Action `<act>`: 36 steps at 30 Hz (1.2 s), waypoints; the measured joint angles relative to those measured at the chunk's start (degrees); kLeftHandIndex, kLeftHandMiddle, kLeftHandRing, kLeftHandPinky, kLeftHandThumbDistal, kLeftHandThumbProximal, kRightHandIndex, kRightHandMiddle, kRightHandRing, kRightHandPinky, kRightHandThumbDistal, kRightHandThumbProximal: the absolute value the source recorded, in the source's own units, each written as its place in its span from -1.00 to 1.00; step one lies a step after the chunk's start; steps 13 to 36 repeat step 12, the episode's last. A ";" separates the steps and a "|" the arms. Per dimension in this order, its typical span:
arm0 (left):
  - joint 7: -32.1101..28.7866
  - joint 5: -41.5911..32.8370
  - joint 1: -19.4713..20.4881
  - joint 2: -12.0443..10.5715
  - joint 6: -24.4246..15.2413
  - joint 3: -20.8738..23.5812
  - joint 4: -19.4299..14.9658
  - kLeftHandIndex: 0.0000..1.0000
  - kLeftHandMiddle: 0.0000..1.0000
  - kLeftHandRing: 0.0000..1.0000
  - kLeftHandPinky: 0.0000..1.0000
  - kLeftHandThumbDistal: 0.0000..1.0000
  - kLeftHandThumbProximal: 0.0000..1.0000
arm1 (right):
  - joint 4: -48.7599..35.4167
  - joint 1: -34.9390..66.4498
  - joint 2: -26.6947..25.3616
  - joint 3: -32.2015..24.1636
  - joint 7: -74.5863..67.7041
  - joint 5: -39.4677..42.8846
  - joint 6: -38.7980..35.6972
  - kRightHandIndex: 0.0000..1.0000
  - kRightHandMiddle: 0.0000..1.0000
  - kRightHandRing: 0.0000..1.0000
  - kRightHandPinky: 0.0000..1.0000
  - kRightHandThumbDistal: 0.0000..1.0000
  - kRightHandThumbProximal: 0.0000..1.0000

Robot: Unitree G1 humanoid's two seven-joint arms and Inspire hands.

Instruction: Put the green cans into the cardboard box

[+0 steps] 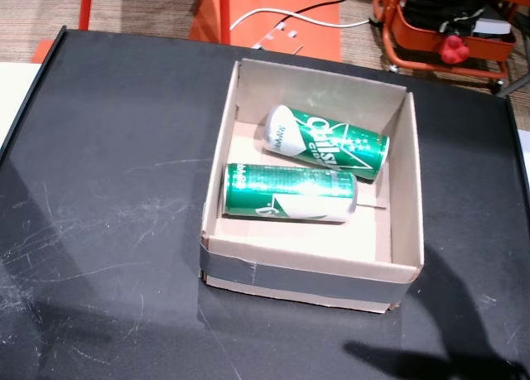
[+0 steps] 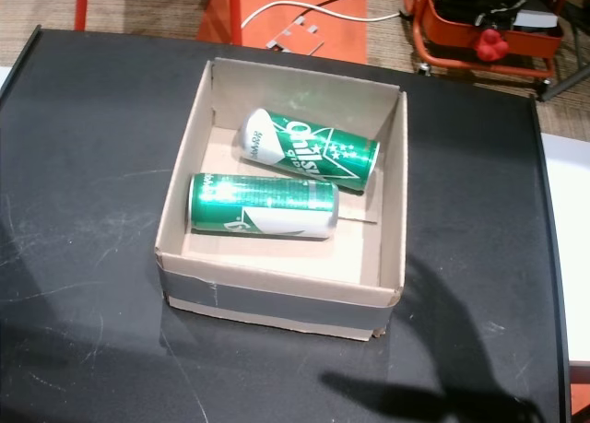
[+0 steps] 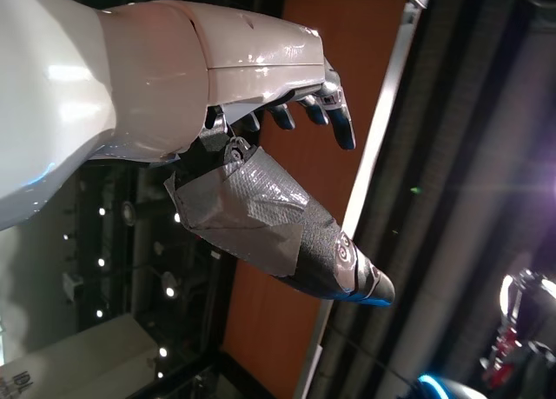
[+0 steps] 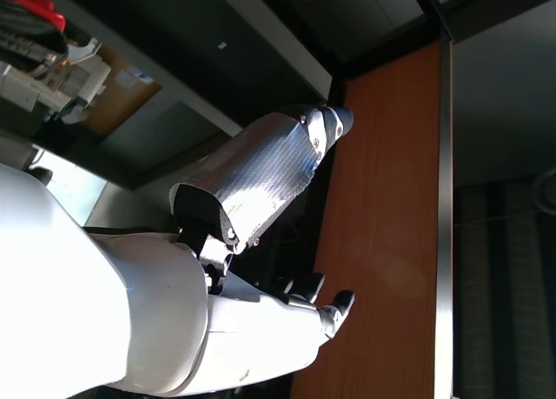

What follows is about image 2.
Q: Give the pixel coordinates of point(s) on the green white soda can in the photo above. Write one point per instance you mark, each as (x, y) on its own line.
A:
(313, 149)
(263, 206)

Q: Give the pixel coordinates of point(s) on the white side table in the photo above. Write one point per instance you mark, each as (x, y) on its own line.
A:
(5, 79)
(571, 238)

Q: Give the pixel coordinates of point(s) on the orange metal leg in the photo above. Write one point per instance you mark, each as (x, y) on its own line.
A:
(234, 13)
(83, 3)

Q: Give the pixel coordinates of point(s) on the orange grey floor plate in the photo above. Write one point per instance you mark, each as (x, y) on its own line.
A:
(297, 38)

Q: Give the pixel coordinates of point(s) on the white flat box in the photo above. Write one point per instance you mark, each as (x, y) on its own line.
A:
(534, 19)

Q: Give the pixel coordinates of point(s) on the red rounded object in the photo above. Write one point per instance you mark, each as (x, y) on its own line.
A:
(492, 45)

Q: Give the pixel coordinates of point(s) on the open cardboard box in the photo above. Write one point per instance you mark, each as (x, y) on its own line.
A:
(286, 298)

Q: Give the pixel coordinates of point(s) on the orange wheeled cart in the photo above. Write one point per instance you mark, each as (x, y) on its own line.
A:
(461, 31)

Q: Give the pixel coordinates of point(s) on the dark metal bar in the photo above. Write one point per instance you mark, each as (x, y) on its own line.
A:
(564, 82)

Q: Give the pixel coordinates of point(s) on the orange metal stand base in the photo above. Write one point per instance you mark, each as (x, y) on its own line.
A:
(345, 36)

